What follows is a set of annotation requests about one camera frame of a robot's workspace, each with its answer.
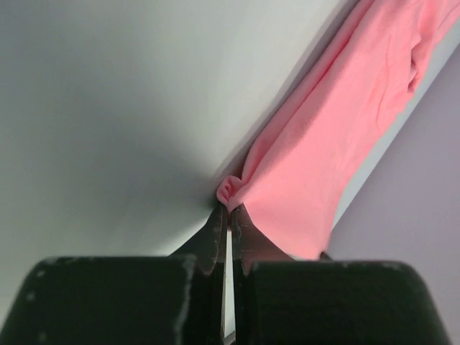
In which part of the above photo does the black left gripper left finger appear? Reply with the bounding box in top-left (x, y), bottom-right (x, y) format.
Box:
top-left (1, 206), bottom-right (226, 344)

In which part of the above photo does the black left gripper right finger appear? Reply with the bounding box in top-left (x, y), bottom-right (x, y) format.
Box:
top-left (230, 206), bottom-right (449, 344)

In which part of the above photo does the pink t shirt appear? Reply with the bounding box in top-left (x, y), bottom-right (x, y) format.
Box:
top-left (217, 1), bottom-right (459, 259)

